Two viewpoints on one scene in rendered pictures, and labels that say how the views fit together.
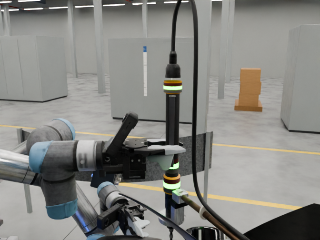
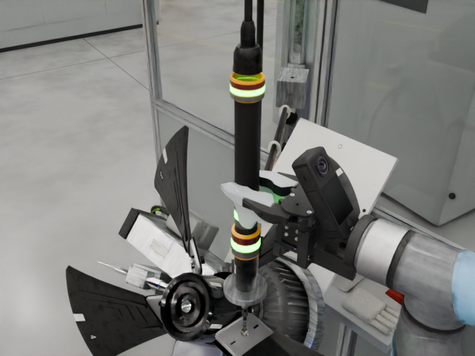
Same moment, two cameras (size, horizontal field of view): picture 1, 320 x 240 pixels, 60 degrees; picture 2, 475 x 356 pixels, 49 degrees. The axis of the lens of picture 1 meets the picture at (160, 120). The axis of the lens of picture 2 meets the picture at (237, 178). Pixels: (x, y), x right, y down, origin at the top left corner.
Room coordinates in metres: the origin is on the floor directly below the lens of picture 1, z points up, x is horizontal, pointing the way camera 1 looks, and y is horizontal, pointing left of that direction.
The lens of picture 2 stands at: (1.12, 0.36, 1.91)
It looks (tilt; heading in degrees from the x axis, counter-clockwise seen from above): 33 degrees down; 221
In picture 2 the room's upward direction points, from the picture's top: straight up
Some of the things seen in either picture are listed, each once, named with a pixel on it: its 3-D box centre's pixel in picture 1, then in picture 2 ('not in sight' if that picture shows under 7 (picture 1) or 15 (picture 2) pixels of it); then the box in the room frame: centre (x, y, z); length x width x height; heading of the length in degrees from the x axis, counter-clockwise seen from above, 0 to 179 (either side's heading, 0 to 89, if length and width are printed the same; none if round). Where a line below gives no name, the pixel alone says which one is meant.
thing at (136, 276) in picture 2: not in sight; (140, 277); (0.61, -0.37, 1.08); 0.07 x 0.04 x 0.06; 95
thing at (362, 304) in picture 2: not in sight; (373, 311); (0.16, 0.00, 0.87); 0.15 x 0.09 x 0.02; 84
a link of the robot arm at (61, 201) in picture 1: (59, 191); (427, 347); (0.65, 0.26, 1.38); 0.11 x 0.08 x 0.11; 31
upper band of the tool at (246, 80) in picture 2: (172, 86); (247, 86); (0.65, -0.03, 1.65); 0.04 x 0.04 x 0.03
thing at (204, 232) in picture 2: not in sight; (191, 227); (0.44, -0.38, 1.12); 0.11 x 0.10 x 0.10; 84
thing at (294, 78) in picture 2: not in sight; (292, 87); (0.11, -0.34, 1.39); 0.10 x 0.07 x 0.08; 29
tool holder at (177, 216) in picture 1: (173, 204); (246, 263); (0.64, -0.04, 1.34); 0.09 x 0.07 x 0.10; 29
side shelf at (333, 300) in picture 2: not in sight; (355, 287); (0.09, -0.09, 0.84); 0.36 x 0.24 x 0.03; 84
